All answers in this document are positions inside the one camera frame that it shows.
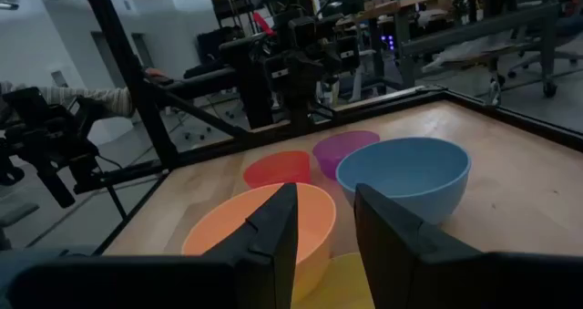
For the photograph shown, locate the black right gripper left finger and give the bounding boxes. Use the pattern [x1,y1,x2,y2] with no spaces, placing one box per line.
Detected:
[202,182,300,309]

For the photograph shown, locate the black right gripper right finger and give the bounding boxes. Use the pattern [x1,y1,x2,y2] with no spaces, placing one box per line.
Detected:
[353,183,485,309]

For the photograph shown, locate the large orange plastic bowl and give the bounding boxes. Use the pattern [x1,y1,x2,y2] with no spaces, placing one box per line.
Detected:
[180,181,338,304]

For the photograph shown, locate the small red plastic bowl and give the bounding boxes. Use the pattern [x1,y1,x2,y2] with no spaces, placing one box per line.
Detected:
[242,150,312,190]

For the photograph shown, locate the large blue plastic bowl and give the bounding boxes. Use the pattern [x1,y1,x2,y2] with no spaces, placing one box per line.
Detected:
[335,137,473,226]

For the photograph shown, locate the person's forearm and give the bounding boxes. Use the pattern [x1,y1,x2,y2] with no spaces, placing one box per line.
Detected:
[0,80,136,118]

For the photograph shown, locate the yellow plastic bowl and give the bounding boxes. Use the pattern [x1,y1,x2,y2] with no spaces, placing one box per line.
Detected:
[291,252,376,309]

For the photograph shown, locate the small purple plastic bowl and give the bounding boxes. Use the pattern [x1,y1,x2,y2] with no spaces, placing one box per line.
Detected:
[312,129,381,181]

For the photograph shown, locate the wooden workbench with metal legs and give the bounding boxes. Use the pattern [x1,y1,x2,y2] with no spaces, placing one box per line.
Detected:
[335,0,562,98]

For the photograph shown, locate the office chair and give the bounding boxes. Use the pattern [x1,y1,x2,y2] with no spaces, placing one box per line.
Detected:
[506,7,583,80]

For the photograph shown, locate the red tool handle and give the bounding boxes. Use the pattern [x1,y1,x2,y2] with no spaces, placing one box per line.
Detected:
[252,11,277,37]

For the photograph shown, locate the black upright frame post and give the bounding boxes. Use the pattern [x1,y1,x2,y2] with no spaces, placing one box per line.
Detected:
[79,0,179,170]

